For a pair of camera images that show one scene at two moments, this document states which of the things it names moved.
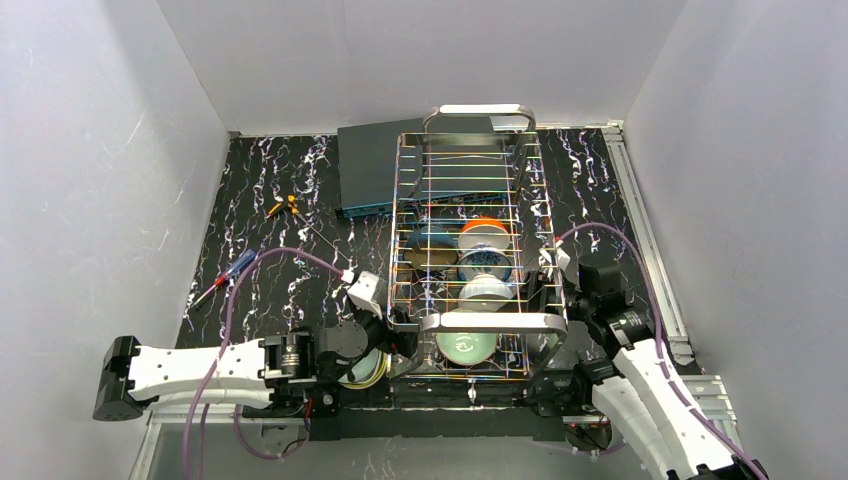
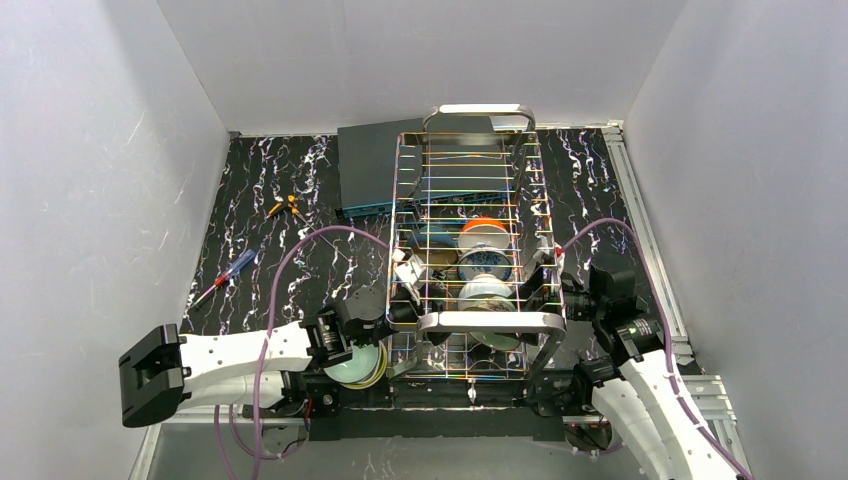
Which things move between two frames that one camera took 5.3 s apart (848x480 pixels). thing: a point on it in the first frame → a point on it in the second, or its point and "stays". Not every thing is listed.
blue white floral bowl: (484, 260) stays
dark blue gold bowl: (433, 248) stays
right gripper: (553, 291) → (552, 285)
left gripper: (382, 329) → (399, 313)
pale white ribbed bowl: (472, 289) stays
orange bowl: (485, 231) stays
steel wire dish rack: (474, 287) stays
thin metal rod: (321, 236) stays
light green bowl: (466, 348) → (496, 340)
